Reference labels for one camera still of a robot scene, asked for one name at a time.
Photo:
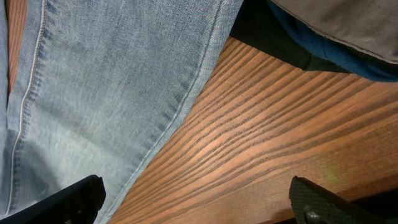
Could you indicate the black garment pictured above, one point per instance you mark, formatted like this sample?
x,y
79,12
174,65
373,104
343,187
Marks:
x,y
258,27

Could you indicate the grey button shirt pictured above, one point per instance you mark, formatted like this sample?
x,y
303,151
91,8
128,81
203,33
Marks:
x,y
369,26

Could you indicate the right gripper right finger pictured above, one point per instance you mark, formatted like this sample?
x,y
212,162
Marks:
x,y
312,203

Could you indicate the dark blue garment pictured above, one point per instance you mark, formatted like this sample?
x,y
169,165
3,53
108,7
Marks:
x,y
345,57

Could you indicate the light blue denim jeans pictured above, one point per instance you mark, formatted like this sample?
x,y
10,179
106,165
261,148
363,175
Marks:
x,y
100,88

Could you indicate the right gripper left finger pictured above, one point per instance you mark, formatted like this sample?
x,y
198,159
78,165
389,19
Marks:
x,y
76,204

